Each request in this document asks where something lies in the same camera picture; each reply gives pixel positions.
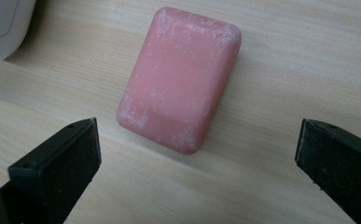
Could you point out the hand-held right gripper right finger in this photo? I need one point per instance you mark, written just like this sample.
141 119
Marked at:
340 161

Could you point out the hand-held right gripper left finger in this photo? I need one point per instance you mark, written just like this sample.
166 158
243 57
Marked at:
60 168

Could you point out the pink soap bar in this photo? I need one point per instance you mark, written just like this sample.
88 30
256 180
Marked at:
178 81

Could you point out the white plastic container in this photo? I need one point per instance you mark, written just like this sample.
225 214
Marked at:
2 28

